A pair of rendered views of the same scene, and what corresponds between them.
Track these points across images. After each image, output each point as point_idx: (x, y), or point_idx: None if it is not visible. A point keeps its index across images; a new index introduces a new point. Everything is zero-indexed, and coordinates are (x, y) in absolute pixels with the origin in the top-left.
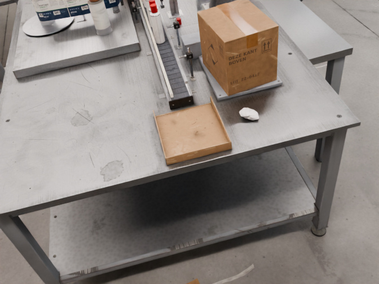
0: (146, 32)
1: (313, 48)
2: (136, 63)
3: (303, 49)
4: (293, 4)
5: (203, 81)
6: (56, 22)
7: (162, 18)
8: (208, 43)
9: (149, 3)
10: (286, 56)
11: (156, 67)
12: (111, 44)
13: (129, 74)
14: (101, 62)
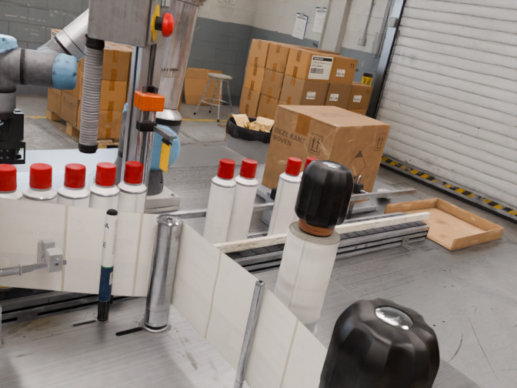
0: (264, 256)
1: (232, 158)
2: (352, 281)
3: (237, 163)
4: (107, 152)
5: None
6: None
7: (265, 203)
8: (351, 156)
9: (298, 167)
10: (258, 172)
11: (348, 257)
12: (342, 300)
13: (390, 284)
14: None
